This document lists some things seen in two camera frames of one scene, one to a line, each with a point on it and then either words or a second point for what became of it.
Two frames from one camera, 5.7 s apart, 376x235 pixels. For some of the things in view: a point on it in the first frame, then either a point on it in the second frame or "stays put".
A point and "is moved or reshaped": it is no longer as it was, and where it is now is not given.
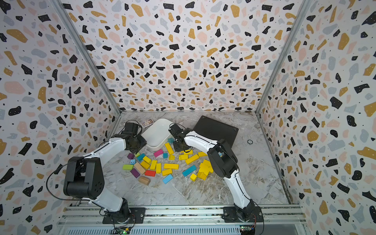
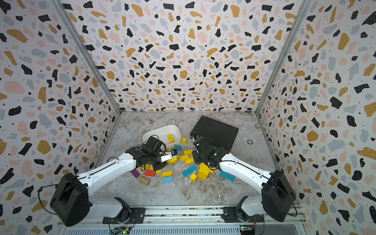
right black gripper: [176, 149] -> [195, 153]
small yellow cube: [193, 177] stays put
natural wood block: [144, 180] stays put
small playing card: [147, 123] stays put
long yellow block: [170, 149] is moved or reshaped
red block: [150, 173] stays put
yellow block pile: [205, 168] stays put
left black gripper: [143, 142] -> [158, 167]
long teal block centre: [189, 170] stays put
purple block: [135, 173] stays put
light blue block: [167, 179] stays put
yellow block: [171, 166] -> [167, 173]
